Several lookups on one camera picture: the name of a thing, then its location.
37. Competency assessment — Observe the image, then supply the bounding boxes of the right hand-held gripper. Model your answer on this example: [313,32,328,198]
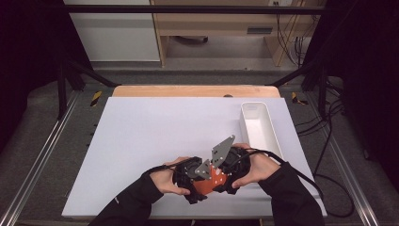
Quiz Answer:
[211,135,252,195]

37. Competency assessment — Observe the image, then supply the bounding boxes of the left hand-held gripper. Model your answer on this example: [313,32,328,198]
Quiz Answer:
[172,155,212,205]

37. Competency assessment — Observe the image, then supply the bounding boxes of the orange phone case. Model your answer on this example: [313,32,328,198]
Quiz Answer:
[192,166,229,196]

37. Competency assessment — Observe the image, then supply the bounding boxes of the person's left hand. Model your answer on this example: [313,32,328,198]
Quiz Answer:
[150,156,191,196]

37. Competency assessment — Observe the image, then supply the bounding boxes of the person's right hand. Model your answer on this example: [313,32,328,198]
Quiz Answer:
[231,143,281,189]

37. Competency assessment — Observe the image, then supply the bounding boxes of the white oblong plastic bin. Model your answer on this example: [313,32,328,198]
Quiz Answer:
[239,101,285,165]

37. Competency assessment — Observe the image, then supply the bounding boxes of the white board table cover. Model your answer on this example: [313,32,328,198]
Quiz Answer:
[61,96,327,219]

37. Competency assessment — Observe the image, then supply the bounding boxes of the light wooden table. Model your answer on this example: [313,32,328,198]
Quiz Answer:
[112,84,281,99]

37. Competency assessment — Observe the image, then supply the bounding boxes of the yellow black tape strip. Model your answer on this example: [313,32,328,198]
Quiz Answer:
[291,91,310,106]
[89,90,104,107]

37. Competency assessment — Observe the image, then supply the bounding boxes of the light wooden desk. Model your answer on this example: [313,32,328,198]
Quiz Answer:
[150,0,318,68]

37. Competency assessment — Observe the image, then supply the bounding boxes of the white cabinet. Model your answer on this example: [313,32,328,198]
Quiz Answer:
[62,0,161,63]

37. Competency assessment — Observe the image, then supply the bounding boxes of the dark curtain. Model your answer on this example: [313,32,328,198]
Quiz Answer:
[309,0,399,185]
[0,0,92,154]

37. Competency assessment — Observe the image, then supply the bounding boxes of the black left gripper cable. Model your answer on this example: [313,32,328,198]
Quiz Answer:
[142,157,197,175]

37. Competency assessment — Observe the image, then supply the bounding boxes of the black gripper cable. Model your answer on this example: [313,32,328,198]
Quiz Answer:
[142,157,197,175]
[233,148,356,219]

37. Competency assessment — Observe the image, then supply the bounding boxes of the black floor cables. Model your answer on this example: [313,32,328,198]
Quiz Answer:
[295,78,346,137]

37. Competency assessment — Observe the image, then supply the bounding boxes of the black metal frame leg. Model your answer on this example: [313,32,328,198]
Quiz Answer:
[56,58,121,121]
[268,58,329,120]

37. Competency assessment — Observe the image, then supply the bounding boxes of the hanging black cables bundle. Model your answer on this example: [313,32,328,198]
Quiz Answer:
[274,1,315,68]

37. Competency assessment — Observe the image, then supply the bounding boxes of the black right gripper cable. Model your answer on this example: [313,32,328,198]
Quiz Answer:
[233,148,356,219]

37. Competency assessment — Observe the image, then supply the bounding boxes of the aluminium floor rail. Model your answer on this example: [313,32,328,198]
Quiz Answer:
[0,90,81,226]
[305,93,381,226]

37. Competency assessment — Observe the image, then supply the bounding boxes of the black horizontal frame bar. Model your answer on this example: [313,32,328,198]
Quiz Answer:
[62,4,327,15]

